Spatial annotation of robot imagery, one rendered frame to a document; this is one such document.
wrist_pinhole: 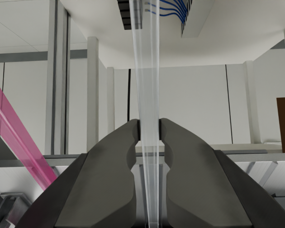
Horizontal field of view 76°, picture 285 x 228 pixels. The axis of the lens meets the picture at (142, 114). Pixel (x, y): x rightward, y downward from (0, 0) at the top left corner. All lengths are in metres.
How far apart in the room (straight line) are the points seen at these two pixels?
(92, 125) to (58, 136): 0.15
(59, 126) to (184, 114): 1.57
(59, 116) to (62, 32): 0.21
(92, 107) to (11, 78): 1.96
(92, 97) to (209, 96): 1.55
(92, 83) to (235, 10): 0.46
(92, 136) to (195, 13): 0.44
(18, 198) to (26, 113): 2.05
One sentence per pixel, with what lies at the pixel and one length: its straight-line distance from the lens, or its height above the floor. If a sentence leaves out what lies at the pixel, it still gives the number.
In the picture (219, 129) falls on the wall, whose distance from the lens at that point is 1.99.
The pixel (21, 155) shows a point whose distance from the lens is 0.19.
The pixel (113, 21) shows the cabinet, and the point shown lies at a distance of 0.60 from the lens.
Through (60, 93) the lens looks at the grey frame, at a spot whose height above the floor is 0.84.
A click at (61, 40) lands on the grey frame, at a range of 0.53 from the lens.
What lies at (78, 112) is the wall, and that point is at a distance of 2.04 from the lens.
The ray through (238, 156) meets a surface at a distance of 0.21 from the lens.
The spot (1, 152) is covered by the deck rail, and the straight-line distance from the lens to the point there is 0.30.
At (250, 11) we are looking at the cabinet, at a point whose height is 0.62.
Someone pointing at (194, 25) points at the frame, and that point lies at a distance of 0.55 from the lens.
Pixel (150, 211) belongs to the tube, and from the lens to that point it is 0.25.
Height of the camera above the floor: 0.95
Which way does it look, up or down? 7 degrees down
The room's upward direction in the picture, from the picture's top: 178 degrees clockwise
